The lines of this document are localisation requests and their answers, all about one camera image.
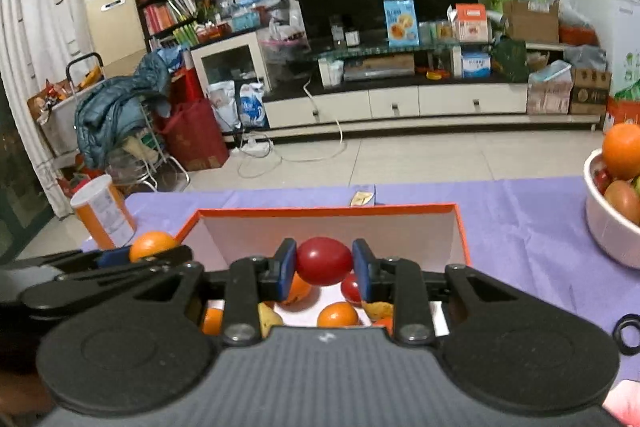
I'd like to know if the small orange tomato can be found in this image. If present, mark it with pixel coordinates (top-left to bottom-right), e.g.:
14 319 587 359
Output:
129 231 180 262
317 301 360 329
201 308 224 336

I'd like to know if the red cherry tomato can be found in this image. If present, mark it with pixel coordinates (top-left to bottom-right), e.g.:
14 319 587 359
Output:
296 236 354 286

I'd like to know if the orange white canister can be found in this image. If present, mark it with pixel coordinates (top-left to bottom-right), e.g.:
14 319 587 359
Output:
70 174 136 249

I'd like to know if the yellow apple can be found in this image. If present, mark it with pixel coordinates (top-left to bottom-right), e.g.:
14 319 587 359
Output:
258 303 284 338

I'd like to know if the orange fruit box front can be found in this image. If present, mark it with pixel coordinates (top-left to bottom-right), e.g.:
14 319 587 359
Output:
280 272 312 306

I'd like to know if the orange cardboard box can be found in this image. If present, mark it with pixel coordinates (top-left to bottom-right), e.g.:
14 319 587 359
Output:
171 201 474 338

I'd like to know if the blue jacket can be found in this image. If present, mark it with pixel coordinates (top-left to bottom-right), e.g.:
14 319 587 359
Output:
74 52 171 170

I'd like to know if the red gift bag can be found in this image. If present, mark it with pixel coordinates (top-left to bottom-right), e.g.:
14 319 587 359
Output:
155 98 229 171

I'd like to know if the purple floral tablecloth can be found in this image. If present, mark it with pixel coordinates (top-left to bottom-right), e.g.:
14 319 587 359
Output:
79 175 640 383

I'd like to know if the white tv cabinet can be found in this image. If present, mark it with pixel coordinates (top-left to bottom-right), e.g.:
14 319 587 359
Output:
262 50 602 138

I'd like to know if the white small cabinet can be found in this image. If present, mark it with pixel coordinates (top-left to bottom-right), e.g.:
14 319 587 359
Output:
191 31 271 94

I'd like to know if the white air conditioner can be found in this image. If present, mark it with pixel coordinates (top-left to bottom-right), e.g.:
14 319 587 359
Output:
85 0 146 76

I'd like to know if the white fruit bowl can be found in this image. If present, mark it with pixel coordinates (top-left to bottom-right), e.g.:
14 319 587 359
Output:
582 148 640 269

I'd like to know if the blue snack bag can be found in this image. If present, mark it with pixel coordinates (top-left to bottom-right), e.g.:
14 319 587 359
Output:
383 0 420 46

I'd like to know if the orange in bowl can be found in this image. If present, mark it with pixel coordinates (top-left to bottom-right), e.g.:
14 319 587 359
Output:
602 122 640 180

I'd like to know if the white freezer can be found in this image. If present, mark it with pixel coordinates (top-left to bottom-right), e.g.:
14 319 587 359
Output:
570 0 640 102

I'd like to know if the black ring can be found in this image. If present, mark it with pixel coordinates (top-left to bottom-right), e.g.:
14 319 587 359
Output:
612 313 640 357

